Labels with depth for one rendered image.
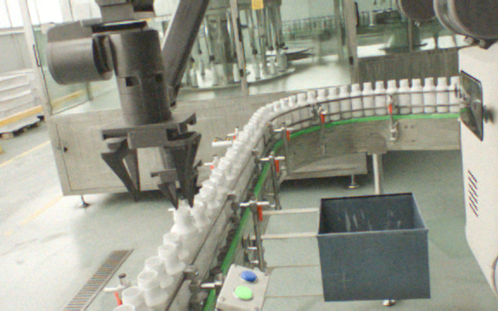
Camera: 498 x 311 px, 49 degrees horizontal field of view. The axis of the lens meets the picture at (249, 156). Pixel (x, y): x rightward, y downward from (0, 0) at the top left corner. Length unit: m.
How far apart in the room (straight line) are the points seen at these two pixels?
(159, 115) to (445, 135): 2.26
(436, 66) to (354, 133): 3.75
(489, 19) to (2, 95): 9.78
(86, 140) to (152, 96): 4.50
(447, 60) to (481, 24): 5.94
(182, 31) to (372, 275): 0.93
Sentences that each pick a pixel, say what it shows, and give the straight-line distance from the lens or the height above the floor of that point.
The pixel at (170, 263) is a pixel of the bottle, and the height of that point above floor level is 1.14.
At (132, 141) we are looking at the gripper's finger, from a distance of 0.63.
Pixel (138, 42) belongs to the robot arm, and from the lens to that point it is 0.62.
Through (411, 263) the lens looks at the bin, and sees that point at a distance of 1.65.
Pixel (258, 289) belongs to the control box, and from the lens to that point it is 1.04.
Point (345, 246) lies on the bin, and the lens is 1.62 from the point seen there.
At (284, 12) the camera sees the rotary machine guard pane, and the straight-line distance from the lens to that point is 4.50.
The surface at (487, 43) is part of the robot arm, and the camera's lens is 0.60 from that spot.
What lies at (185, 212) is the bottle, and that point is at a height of 1.20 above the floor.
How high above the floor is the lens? 1.60
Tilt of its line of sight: 15 degrees down
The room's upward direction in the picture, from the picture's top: 8 degrees counter-clockwise
